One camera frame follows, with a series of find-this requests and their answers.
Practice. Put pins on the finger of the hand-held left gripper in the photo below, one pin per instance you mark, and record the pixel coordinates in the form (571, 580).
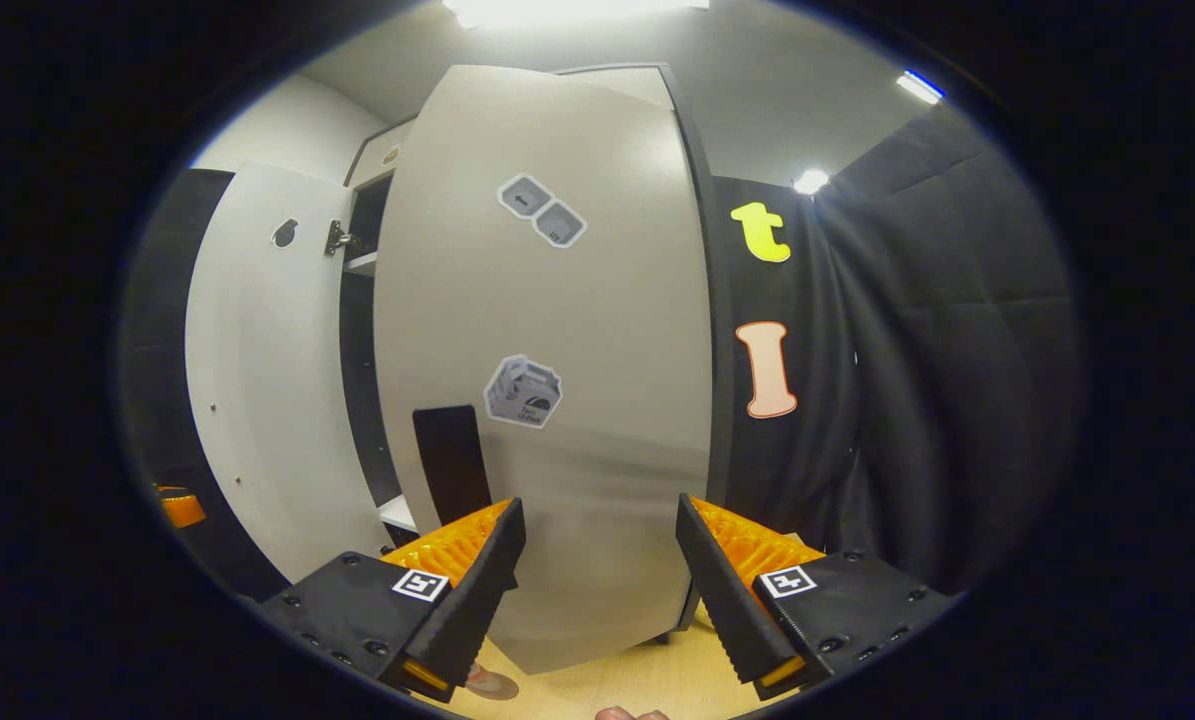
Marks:
(179, 507)

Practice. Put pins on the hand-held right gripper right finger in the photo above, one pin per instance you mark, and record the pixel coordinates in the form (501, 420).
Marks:
(727, 600)

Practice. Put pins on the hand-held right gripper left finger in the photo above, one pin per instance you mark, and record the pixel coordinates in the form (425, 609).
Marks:
(477, 600)

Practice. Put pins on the clear bottle with pink label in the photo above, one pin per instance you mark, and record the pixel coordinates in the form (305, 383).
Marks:
(475, 670)

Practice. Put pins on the white cabinet door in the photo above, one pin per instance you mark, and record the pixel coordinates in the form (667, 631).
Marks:
(267, 400)
(607, 350)

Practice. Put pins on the white and grey cabinet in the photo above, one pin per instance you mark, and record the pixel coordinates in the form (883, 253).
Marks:
(362, 380)

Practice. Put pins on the white cabinet shelf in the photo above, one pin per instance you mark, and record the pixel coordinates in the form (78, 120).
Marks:
(397, 514)
(361, 264)

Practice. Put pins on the metal door hinge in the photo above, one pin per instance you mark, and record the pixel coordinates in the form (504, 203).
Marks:
(337, 237)

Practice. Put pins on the black backdrop cloth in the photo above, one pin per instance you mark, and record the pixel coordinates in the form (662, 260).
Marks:
(937, 400)

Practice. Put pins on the ceiling light panel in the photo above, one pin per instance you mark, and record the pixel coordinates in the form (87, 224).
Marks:
(557, 10)
(810, 181)
(919, 87)

